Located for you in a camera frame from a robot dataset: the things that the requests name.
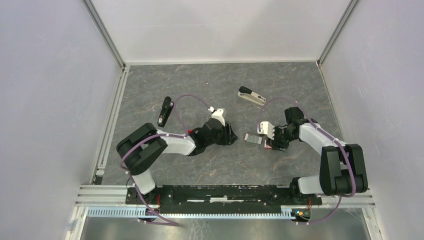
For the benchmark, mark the white cable duct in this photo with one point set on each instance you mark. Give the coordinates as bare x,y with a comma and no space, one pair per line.
142,212

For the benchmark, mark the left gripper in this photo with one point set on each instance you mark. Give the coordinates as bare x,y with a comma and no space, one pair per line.
229,137

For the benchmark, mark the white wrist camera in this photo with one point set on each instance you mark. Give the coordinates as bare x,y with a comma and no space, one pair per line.
265,128
218,114

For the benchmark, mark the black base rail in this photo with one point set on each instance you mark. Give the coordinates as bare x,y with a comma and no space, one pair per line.
222,199

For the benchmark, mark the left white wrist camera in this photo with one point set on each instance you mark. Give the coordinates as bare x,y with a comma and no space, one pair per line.
218,114

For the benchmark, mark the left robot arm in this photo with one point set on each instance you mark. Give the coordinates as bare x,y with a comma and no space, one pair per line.
139,150

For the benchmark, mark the red white staple box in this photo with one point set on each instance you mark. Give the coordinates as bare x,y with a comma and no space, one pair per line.
267,144

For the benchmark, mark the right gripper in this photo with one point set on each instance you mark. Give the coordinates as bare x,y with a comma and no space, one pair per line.
276,145

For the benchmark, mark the black stapler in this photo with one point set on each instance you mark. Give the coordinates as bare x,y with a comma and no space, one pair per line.
165,112

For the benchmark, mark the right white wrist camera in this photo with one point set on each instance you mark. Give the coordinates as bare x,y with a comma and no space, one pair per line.
265,128

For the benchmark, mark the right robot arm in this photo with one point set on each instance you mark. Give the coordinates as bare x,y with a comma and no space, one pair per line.
342,170

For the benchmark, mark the staple tray box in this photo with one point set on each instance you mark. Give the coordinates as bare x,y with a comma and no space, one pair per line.
253,139

